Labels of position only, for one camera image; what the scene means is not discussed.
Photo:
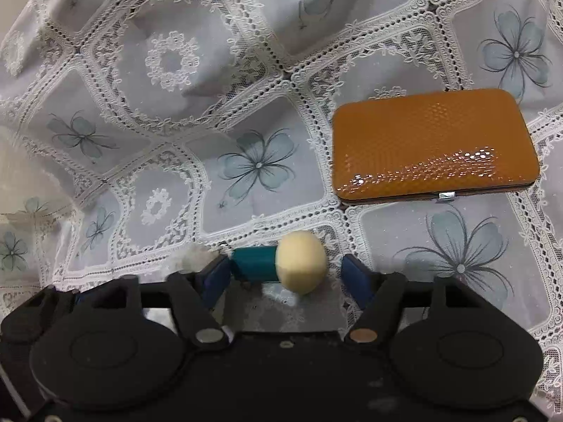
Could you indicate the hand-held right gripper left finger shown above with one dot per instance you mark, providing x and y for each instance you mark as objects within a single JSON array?
[{"x": 217, "y": 278}]

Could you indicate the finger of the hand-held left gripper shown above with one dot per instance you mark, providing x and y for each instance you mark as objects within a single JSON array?
[{"x": 52, "y": 296}]

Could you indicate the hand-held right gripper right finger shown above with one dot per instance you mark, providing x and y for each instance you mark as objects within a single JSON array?
[{"x": 356, "y": 282}]

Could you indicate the glossy orange brown case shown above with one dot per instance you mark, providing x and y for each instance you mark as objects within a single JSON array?
[{"x": 435, "y": 149}]

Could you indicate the white lace floral tablecloth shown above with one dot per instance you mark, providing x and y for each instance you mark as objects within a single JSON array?
[{"x": 264, "y": 96}]

